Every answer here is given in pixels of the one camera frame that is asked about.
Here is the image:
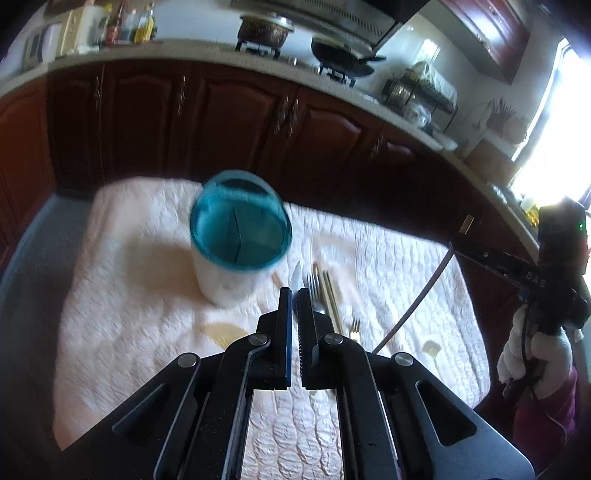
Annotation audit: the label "gold fork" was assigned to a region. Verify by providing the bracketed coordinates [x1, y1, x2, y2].
[349, 317, 361, 343]

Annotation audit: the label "silver metal fork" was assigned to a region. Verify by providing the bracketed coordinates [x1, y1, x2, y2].
[303, 273, 325, 314]

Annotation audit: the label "bamboo chopstick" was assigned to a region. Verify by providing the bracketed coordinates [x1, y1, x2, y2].
[321, 270, 339, 333]
[325, 271, 345, 335]

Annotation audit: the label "white ceramic spoon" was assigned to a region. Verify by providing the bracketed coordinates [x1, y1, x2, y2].
[288, 261, 303, 293]

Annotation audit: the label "maroon sleeved right forearm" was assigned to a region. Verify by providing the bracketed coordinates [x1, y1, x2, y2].
[513, 367, 578, 472]

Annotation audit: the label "dark wooden kitchen cabinets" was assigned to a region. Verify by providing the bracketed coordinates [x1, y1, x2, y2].
[1, 59, 538, 259]

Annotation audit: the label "white gloved right hand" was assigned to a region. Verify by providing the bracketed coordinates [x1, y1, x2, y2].
[497, 305, 575, 400]

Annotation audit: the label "wooden cutting board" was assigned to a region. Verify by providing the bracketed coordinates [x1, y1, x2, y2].
[465, 138, 519, 188]

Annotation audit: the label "pink quilted table cloth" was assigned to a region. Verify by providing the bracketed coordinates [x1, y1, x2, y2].
[51, 176, 491, 480]

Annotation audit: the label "white floral utensil cup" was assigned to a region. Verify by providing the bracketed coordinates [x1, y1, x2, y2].
[188, 170, 293, 308]

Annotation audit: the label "metal dish rack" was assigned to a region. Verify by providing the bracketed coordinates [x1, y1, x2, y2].
[381, 61, 458, 130]

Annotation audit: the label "black wok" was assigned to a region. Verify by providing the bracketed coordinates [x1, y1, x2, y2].
[311, 37, 386, 78]

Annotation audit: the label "range hood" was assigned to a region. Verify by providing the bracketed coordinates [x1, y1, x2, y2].
[230, 0, 429, 51]

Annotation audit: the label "dark clay pot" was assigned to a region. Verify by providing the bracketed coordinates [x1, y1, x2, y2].
[238, 14, 294, 50]

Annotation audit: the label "yellow oil bottle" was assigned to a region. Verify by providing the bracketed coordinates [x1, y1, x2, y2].
[133, 2, 155, 44]

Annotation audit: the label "red sauce bottle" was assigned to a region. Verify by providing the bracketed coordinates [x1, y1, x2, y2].
[104, 1, 125, 46]

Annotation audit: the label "grey cable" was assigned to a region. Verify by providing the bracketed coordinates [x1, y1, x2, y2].
[372, 243, 458, 355]

